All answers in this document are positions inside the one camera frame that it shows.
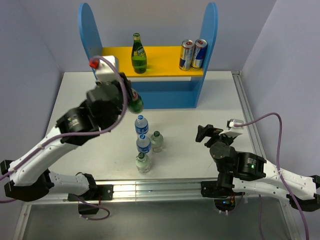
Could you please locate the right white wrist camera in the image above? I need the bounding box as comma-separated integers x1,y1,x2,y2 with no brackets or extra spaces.
218,119,244,138

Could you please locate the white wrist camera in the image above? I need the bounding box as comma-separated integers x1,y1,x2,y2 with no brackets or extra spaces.
218,119,244,138
89,55,119,83

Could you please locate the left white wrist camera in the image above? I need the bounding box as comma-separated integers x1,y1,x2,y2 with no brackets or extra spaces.
89,55,119,83

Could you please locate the right energy drink can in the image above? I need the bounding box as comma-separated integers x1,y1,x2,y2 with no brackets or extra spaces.
191,39,208,69

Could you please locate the left energy drink can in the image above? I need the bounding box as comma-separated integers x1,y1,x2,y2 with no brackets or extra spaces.
179,39,195,71

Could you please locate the blue and yellow shelf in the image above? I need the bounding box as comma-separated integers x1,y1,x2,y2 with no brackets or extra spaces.
78,2,218,109

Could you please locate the aluminium front rail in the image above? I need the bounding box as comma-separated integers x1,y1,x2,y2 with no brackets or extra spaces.
22,176,287,205

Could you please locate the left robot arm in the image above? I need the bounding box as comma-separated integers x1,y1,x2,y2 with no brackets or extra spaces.
0,72,139,202

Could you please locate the aluminium side rail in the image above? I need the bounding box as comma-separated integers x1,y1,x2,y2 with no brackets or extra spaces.
231,71,267,159

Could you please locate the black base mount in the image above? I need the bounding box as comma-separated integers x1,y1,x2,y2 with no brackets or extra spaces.
200,180,244,214
67,184,114,216

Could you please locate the green glass bottle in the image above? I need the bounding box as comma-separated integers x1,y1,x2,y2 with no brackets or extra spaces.
128,88,144,114
131,32,147,74

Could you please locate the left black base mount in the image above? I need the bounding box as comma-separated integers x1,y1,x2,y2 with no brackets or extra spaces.
67,184,114,216

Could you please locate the energy drink can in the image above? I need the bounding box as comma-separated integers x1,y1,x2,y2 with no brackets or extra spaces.
179,39,195,71
191,39,208,69

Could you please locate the blue-label water bottle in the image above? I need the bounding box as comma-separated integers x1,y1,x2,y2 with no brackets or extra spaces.
134,115,149,136
136,133,152,155

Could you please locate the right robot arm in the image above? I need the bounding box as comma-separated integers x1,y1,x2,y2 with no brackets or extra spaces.
195,123,320,212

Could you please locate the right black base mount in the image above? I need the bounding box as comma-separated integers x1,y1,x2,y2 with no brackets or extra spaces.
200,180,244,214

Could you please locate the clear glass bottle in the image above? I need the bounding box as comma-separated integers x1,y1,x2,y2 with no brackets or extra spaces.
150,131,164,152
135,152,151,173

